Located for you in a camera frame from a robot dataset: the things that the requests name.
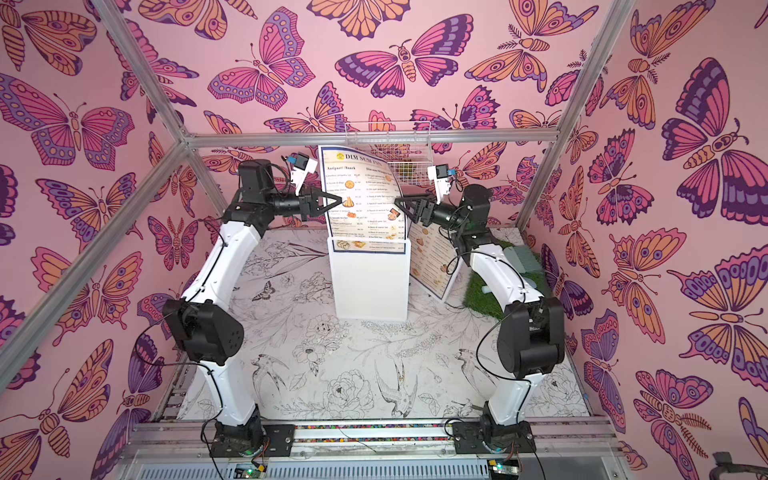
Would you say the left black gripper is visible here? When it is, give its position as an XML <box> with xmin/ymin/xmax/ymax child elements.
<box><xmin>266</xmin><ymin>191</ymin><xmax>343</xmax><ymax>229</ymax></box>

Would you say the dim sum menu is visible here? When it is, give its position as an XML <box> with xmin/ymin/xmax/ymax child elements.
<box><xmin>318</xmin><ymin>146</ymin><xmax>407</xmax><ymax>255</ymax></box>
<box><xmin>409</xmin><ymin>223</ymin><xmax>458</xmax><ymax>302</ymax></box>

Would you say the white rack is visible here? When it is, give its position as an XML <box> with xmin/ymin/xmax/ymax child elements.
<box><xmin>328</xmin><ymin>237</ymin><xmax>411</xmax><ymax>323</ymax></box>

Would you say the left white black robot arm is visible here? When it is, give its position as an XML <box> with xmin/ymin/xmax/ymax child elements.
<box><xmin>162</xmin><ymin>154</ymin><xmax>341</xmax><ymax>457</ymax></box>

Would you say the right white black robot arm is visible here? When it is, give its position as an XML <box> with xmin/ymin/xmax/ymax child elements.
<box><xmin>394</xmin><ymin>184</ymin><xmax>566</xmax><ymax>452</ymax></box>

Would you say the green artificial grass mat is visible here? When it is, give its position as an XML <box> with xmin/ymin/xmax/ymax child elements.
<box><xmin>463</xmin><ymin>239</ymin><xmax>551</xmax><ymax>319</ymax></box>

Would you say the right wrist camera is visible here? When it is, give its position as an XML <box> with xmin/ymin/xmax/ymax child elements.
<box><xmin>427</xmin><ymin>164</ymin><xmax>455</xmax><ymax>203</ymax></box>

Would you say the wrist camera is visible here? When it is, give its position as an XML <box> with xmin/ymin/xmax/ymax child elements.
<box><xmin>285</xmin><ymin>153</ymin><xmax>318</xmax><ymax>196</ymax></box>
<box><xmin>427</xmin><ymin>164</ymin><xmax>455</xmax><ymax>203</ymax></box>

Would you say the white wire wall basket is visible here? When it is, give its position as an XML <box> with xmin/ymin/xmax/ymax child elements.
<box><xmin>344</xmin><ymin>121</ymin><xmax>433</xmax><ymax>188</ymax></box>

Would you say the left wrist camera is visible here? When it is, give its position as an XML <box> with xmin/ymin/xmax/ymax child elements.
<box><xmin>285</xmin><ymin>153</ymin><xmax>318</xmax><ymax>196</ymax></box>

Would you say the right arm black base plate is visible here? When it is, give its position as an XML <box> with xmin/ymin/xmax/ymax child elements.
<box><xmin>445</xmin><ymin>418</ymin><xmax>537</xmax><ymax>455</ymax></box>

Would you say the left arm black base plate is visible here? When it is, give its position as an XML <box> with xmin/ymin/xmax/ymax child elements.
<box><xmin>209</xmin><ymin>424</ymin><xmax>295</xmax><ymax>458</ymax></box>

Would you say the aluminium front rail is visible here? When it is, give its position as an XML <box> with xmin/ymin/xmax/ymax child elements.
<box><xmin>111</xmin><ymin>417</ymin><xmax>634</xmax><ymax>479</ymax></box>

